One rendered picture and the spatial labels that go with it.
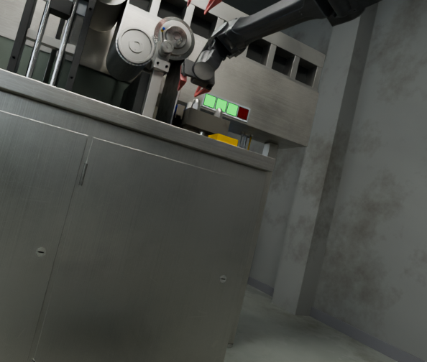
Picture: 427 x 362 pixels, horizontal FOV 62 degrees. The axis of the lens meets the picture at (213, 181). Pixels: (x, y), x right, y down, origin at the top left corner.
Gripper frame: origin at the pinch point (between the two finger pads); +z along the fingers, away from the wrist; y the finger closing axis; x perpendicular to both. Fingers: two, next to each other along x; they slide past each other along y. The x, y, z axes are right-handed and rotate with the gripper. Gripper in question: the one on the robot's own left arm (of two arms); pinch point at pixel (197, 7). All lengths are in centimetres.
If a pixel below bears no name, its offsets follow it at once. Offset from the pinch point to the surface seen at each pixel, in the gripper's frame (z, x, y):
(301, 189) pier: 138, 77, 175
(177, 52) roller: 16.5, -0.2, 0.1
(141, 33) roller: 16.1, 1.8, -12.8
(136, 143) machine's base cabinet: 21, -45, -11
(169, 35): 13.2, 2.2, -4.0
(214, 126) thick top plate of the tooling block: 27.9, -18.3, 18.6
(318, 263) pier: 160, 17, 191
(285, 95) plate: 33, 32, 68
